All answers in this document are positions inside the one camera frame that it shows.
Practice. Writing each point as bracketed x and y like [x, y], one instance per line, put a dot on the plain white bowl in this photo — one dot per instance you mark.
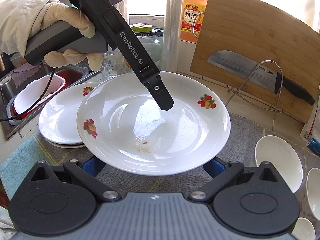
[284, 158]

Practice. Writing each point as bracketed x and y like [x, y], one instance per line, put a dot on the purple rag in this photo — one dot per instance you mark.
[24, 72]

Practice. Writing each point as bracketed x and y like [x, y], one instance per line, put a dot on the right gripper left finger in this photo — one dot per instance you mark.
[83, 173]

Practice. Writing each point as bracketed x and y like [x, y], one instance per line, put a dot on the white blue salt bag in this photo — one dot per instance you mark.
[310, 131]

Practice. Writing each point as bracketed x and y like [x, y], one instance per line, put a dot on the red white sink container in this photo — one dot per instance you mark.
[39, 91]

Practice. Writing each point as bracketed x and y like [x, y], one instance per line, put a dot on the fruit-pattern plate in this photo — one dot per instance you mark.
[66, 146]
[122, 125]
[57, 121]

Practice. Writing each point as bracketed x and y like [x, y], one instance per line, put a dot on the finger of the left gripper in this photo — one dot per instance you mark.
[159, 92]

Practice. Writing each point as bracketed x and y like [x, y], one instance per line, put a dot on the grey checked cloth mat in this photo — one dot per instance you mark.
[240, 147]

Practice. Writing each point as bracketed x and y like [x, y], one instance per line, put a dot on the orange cooking wine bottle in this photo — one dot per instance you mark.
[191, 19]

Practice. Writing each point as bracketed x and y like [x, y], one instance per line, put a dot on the white sleeve left forearm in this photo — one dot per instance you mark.
[20, 20]

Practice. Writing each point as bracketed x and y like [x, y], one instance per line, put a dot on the steel santoku knife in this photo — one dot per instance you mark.
[263, 76]

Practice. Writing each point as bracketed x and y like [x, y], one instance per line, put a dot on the clear drinking glass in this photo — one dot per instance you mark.
[114, 64]

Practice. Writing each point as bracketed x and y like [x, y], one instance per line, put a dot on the bamboo cutting board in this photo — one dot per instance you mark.
[260, 32]

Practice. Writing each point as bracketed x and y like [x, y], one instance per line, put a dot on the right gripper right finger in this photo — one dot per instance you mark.
[223, 175]

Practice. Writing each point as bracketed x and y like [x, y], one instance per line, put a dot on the gloved left hand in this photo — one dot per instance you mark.
[61, 12]

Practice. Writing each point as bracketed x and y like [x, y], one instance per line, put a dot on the pink floral white bowl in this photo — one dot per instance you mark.
[310, 199]

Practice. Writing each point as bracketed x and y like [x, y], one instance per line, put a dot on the glass jar green lid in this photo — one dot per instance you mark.
[147, 35]

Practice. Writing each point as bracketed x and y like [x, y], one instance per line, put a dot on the teal towel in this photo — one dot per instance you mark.
[17, 166]

